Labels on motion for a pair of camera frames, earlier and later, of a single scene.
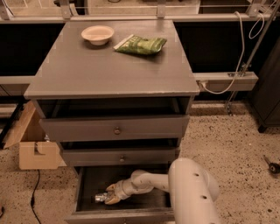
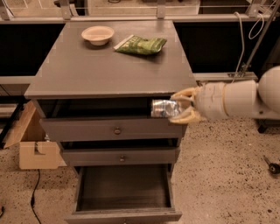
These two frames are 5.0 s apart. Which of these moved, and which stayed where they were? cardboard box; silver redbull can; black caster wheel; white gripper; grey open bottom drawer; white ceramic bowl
Moved: silver redbull can; white gripper
Stayed: grey open bottom drawer; cardboard box; white ceramic bowl; black caster wheel
